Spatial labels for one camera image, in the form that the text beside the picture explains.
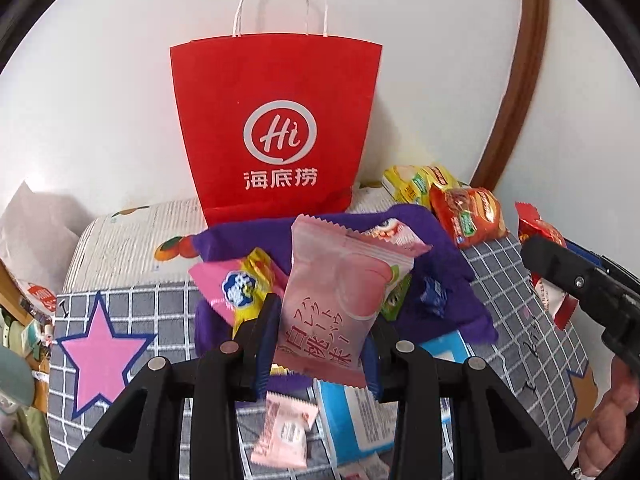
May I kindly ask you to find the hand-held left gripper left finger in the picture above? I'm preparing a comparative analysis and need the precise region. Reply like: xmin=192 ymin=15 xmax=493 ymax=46
xmin=60 ymin=292 xmax=283 ymax=480

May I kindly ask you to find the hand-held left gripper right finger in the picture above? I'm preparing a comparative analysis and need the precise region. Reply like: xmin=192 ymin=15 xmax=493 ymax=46
xmin=362 ymin=317 xmax=573 ymax=480

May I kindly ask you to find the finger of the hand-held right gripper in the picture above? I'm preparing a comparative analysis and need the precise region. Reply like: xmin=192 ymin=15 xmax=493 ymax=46
xmin=520 ymin=235 xmax=640 ymax=361
xmin=565 ymin=241 xmax=640 ymax=301

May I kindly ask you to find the red snack packet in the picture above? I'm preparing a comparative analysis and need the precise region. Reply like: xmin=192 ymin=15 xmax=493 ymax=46
xmin=515 ymin=201 xmax=581 ymax=331

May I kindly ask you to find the pale pink wafer packet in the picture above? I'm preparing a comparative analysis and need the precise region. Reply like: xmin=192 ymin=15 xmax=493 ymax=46
xmin=272 ymin=214 xmax=433 ymax=388

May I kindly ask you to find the pink yellow snack packet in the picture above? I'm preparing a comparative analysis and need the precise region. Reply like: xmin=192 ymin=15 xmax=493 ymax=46
xmin=189 ymin=247 xmax=291 ymax=341

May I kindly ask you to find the person's right hand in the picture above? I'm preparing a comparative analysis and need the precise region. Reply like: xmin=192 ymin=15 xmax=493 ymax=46
xmin=579 ymin=357 xmax=640 ymax=478

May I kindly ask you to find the blue white box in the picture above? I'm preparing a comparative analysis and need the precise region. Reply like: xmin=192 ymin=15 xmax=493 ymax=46
xmin=312 ymin=332 xmax=468 ymax=467

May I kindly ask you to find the small pink packet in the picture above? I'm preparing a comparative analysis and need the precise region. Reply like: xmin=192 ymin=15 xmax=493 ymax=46
xmin=250 ymin=392 xmax=320 ymax=470

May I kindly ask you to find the green snack packet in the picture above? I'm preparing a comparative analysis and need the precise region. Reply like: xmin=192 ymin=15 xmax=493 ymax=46
xmin=380 ymin=267 xmax=413 ymax=322

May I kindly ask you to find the red chip bag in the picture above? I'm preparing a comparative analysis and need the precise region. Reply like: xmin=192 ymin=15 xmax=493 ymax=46
xmin=429 ymin=186 xmax=510 ymax=250

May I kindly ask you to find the pale pink white packet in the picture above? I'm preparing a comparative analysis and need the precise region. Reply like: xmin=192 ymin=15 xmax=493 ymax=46
xmin=337 ymin=457 xmax=391 ymax=480

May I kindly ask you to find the grey checked blanket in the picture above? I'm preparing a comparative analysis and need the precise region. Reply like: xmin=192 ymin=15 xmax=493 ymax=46
xmin=47 ymin=232 xmax=608 ymax=480

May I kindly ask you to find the yellow chip bag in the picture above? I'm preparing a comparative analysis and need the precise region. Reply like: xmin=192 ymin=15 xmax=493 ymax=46
xmin=382 ymin=164 xmax=463 ymax=208

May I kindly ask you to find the white fruit print quilt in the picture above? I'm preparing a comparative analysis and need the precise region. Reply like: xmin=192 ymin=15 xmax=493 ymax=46
xmin=62 ymin=180 xmax=473 ymax=293

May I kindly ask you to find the pale green cloth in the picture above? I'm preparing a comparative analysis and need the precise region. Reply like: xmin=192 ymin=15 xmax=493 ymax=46
xmin=0 ymin=405 xmax=56 ymax=480

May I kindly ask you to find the teal round item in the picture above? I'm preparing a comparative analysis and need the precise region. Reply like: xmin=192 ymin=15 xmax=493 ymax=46
xmin=0 ymin=347 xmax=36 ymax=416

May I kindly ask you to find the white crumpled paper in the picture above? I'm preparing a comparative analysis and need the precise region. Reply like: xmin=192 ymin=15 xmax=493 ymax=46
xmin=0 ymin=180 xmax=81 ymax=291

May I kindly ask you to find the red paper bag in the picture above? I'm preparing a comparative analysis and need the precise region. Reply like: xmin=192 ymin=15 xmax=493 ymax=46
xmin=169 ymin=0 xmax=383 ymax=228

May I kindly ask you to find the brown wooden frame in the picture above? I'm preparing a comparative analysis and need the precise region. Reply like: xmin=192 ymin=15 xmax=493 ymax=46
xmin=470 ymin=0 xmax=551 ymax=193

